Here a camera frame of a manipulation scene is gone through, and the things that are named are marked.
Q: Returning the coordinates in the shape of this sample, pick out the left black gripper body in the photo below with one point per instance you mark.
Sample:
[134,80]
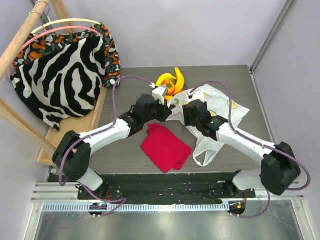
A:
[158,112]

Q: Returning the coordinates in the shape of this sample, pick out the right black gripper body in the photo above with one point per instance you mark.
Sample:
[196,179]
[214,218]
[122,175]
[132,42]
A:
[187,116]

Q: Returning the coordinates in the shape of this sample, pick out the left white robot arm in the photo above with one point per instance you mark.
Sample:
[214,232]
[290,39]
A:
[74,152]

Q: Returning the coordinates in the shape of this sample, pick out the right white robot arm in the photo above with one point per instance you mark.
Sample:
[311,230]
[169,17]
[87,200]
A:
[277,171]

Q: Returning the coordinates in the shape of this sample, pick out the yellow banana right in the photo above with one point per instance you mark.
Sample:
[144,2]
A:
[180,81]

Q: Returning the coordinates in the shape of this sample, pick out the yellow banana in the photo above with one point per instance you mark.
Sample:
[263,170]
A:
[180,81]
[164,77]

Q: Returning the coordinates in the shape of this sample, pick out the yellow banana left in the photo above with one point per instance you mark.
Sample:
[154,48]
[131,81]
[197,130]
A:
[164,77]

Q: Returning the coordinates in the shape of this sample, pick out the red folded cloth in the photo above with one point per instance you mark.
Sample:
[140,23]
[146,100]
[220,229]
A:
[164,149]

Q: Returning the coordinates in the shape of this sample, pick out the zebra pattern cloth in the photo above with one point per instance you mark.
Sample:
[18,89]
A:
[62,84]

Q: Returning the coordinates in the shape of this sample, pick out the pink hanger hoop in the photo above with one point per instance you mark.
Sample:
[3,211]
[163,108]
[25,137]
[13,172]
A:
[47,57]

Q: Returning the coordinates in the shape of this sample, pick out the cream hanger hoop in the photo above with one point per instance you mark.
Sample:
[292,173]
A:
[64,21]

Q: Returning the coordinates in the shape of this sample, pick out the orange grey patterned cloth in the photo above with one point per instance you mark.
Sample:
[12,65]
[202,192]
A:
[52,42]

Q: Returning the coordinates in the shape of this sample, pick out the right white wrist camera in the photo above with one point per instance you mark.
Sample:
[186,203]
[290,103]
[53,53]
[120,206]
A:
[195,95]

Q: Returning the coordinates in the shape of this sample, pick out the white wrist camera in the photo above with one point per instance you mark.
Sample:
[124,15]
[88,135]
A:
[159,92]
[195,95]

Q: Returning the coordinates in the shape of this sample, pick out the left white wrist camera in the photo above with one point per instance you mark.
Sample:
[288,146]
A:
[159,92]

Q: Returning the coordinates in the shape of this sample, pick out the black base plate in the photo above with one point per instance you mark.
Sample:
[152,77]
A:
[173,188]

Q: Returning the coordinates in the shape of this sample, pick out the wooden rack frame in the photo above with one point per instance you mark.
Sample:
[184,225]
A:
[48,146]

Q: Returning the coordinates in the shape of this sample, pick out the aluminium rail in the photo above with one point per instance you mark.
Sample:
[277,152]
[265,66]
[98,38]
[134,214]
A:
[55,198]

